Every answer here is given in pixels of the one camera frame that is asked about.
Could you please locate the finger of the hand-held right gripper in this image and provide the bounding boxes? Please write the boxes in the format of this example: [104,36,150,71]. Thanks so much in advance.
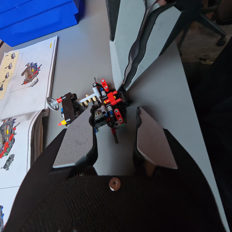
[109,0,147,90]
[123,3,182,89]

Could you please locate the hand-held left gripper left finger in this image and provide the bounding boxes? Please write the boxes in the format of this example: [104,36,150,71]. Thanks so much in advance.
[52,105,99,169]

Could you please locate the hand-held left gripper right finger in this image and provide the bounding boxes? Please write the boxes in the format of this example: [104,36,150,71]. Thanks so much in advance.
[133,107,178,176]

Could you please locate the lego technic vehicle model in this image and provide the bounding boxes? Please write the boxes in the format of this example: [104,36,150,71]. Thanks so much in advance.
[46,77,132,144]

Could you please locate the open lego instruction booklet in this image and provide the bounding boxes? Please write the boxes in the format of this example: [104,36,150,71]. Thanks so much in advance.
[0,35,59,227]

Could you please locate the blue plastic storage bin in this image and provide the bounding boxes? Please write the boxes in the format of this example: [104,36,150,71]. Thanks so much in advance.
[0,0,79,29]
[0,10,79,47]

